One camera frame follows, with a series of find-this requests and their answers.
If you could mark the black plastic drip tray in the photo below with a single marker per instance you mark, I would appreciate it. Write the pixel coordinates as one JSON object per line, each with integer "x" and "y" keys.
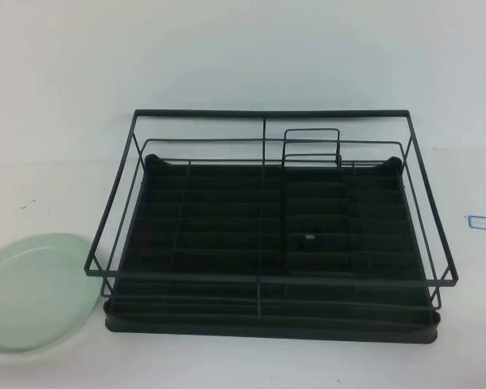
{"x": 227, "y": 333}

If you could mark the pale green round plate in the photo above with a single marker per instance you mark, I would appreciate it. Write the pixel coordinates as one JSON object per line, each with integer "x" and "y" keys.
{"x": 36, "y": 291}

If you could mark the blue outlined table label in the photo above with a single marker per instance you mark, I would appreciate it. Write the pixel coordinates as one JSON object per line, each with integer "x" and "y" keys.
{"x": 482, "y": 223}

